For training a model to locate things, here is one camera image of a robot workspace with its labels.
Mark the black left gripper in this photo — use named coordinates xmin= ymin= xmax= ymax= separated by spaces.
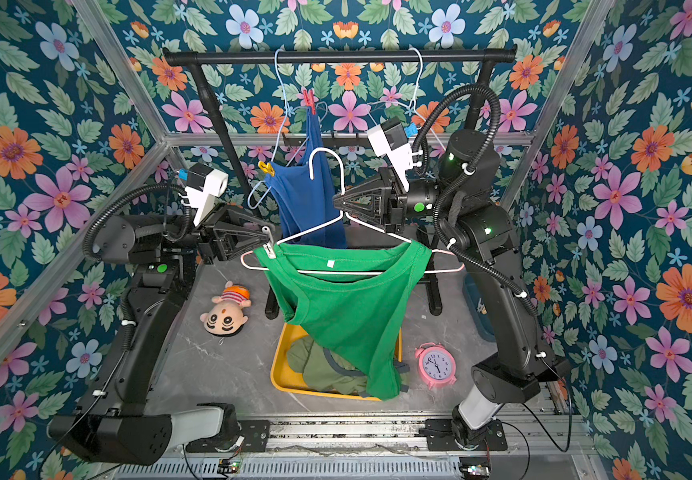
xmin=142 ymin=212 xmax=268 ymax=276

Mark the grey clothespin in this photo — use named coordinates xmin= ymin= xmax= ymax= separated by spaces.
xmin=261 ymin=225 xmax=277 ymax=259

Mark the white wire hanger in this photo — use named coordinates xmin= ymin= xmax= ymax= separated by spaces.
xmin=401 ymin=46 xmax=450 ymax=158

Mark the pink wire hanger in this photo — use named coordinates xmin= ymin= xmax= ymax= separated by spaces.
xmin=240 ymin=146 xmax=467 ymax=278

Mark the olive green tank top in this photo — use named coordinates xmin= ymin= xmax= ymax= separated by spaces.
xmin=285 ymin=335 xmax=412 ymax=397

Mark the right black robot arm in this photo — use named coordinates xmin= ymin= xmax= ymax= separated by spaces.
xmin=334 ymin=84 xmax=571 ymax=449

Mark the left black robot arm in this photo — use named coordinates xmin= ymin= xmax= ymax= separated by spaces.
xmin=48 ymin=183 xmax=276 ymax=466

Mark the blue tank top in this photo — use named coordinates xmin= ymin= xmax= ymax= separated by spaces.
xmin=267 ymin=109 xmax=348 ymax=249

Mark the plush doll toy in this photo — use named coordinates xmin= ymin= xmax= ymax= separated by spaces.
xmin=200 ymin=281 xmax=252 ymax=337

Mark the pink clothespin on blue top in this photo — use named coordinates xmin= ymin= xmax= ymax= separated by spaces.
xmin=298 ymin=87 xmax=319 ymax=114

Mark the dark teal plastic bin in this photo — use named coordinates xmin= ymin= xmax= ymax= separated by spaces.
xmin=462 ymin=276 xmax=496 ymax=343

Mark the yellow plastic tray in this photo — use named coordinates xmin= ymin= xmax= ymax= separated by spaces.
xmin=271 ymin=325 xmax=380 ymax=402

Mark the black clothes rack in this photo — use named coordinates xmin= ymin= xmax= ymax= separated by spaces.
xmin=163 ymin=47 xmax=518 ymax=320

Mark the pink alarm clock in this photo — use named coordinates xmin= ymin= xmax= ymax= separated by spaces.
xmin=415 ymin=343 xmax=457 ymax=390

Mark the light blue wire hanger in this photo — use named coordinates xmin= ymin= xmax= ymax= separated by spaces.
xmin=247 ymin=47 xmax=306 ymax=209

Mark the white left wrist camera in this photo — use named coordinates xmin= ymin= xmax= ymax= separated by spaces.
xmin=178 ymin=163 xmax=229 ymax=227

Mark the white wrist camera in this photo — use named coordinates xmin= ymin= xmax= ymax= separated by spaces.
xmin=367 ymin=117 xmax=421 ymax=193
xmin=178 ymin=163 xmax=229 ymax=227

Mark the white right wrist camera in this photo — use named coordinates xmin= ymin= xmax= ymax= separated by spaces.
xmin=367 ymin=117 xmax=421 ymax=193

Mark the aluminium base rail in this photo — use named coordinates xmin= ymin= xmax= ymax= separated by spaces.
xmin=261 ymin=409 xmax=597 ymax=457

